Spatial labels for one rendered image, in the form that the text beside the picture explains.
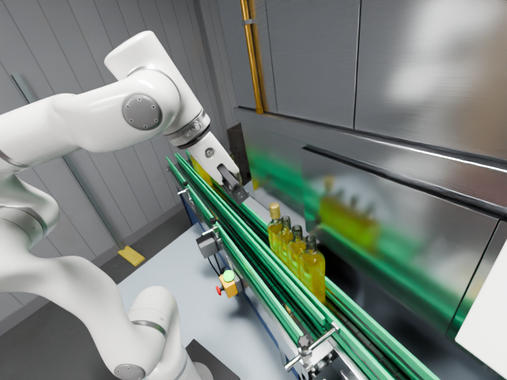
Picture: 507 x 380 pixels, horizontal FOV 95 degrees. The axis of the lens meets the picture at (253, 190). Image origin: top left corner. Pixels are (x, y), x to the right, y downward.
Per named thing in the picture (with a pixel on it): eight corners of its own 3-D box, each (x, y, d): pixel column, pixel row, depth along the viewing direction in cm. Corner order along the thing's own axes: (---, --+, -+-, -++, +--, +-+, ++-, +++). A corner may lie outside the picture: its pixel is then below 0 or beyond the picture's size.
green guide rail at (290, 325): (305, 350, 64) (303, 334, 60) (302, 352, 63) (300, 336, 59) (170, 164, 201) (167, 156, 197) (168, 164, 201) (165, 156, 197)
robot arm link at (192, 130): (210, 109, 38) (219, 124, 40) (195, 104, 45) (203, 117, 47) (168, 140, 37) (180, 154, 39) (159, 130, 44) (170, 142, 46)
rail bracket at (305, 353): (340, 345, 63) (342, 319, 57) (291, 387, 57) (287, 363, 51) (332, 335, 66) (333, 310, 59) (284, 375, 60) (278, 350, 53)
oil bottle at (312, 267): (326, 298, 76) (326, 252, 65) (312, 308, 74) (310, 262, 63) (314, 286, 80) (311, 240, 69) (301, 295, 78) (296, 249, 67)
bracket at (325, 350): (336, 362, 66) (336, 350, 62) (310, 384, 63) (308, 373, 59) (326, 350, 69) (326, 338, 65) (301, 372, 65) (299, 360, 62)
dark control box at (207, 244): (219, 252, 120) (215, 240, 116) (204, 260, 117) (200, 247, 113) (213, 243, 126) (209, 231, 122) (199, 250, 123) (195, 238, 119)
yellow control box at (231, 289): (244, 290, 98) (240, 279, 94) (228, 300, 96) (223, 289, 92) (236, 279, 104) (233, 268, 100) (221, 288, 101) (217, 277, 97)
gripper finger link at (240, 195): (240, 179, 45) (255, 200, 49) (233, 173, 48) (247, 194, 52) (227, 189, 45) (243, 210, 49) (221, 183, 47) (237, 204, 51)
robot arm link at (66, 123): (-79, 153, 28) (149, 64, 26) (11, 108, 41) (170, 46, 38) (-7, 204, 34) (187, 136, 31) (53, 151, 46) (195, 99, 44)
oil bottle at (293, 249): (314, 286, 80) (311, 240, 69) (300, 295, 78) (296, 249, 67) (303, 275, 84) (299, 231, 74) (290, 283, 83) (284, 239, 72)
